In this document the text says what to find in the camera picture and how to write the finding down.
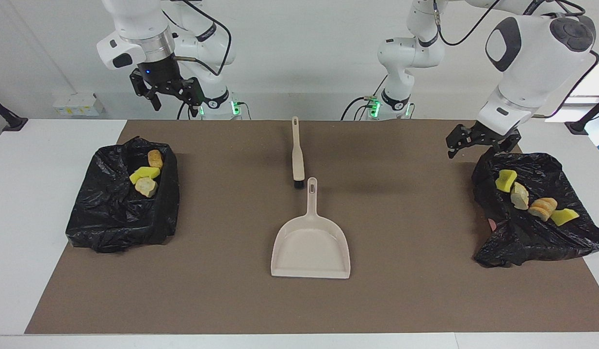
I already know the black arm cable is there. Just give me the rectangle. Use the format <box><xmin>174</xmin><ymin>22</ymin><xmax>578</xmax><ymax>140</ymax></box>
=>
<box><xmin>161</xmin><ymin>0</ymin><xmax>233</xmax><ymax>77</ymax></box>
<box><xmin>433</xmin><ymin>0</ymin><xmax>599</xmax><ymax>119</ymax></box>

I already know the beige hand brush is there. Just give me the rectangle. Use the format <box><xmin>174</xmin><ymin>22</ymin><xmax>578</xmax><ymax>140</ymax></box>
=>
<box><xmin>291</xmin><ymin>116</ymin><xmax>306</xmax><ymax>190</ymax></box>

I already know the black bag lined bin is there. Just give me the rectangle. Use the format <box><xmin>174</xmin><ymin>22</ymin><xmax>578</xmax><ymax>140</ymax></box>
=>
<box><xmin>65</xmin><ymin>136</ymin><xmax>180</xmax><ymax>254</ymax></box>

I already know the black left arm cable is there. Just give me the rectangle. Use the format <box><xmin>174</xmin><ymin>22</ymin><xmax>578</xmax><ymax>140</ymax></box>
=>
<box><xmin>433</xmin><ymin>0</ymin><xmax>599</xmax><ymax>119</ymax></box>

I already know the white striped board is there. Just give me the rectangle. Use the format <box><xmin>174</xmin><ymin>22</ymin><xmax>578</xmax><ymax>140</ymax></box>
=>
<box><xmin>545</xmin><ymin>52</ymin><xmax>599</xmax><ymax>123</ymax></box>

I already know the black bag bin, pink spot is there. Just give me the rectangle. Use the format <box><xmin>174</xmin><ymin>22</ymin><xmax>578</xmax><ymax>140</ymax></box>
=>
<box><xmin>471</xmin><ymin>148</ymin><xmax>599</xmax><ymax>268</ymax></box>

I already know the brown table mat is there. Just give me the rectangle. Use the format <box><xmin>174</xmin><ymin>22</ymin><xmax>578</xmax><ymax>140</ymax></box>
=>
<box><xmin>25</xmin><ymin>120</ymin><xmax>599</xmax><ymax>334</ymax></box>

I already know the white power outlet box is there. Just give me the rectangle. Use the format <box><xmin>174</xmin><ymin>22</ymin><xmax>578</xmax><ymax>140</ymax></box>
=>
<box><xmin>52</xmin><ymin>92</ymin><xmax>106</xmax><ymax>117</ymax></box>

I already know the pale bread chunk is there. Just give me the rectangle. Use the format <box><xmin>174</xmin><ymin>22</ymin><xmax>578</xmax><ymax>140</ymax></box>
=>
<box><xmin>510</xmin><ymin>182</ymin><xmax>530</xmax><ymax>211</ymax></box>

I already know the yellow sponge chunk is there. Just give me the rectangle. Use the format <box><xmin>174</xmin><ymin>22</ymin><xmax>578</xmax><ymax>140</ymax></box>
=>
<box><xmin>129</xmin><ymin>166</ymin><xmax>161</xmax><ymax>185</ymax></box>
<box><xmin>495</xmin><ymin>169</ymin><xmax>518</xmax><ymax>192</ymax></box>

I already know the yellow sponge wedge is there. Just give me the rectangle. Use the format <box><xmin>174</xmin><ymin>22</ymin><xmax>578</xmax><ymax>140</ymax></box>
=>
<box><xmin>550</xmin><ymin>208</ymin><xmax>581</xmax><ymax>227</ymax></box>

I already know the beige plastic dustpan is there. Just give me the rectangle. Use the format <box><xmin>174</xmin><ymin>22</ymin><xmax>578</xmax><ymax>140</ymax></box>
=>
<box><xmin>271</xmin><ymin>177</ymin><xmax>351</xmax><ymax>280</ymax></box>

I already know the black stand foot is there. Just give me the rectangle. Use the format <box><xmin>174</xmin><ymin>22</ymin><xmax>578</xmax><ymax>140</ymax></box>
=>
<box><xmin>0</xmin><ymin>93</ymin><xmax>29</xmax><ymax>132</ymax></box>
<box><xmin>565</xmin><ymin>95</ymin><xmax>599</xmax><ymax>136</ymax></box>

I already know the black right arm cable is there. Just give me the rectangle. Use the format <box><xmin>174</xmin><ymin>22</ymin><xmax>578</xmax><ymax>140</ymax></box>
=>
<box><xmin>161</xmin><ymin>0</ymin><xmax>233</xmax><ymax>77</ymax></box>

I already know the striped croissant piece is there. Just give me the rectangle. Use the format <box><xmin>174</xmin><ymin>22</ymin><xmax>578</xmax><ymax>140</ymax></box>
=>
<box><xmin>528</xmin><ymin>197</ymin><xmax>558</xmax><ymax>222</ymax></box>
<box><xmin>135</xmin><ymin>177</ymin><xmax>159</xmax><ymax>198</ymax></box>

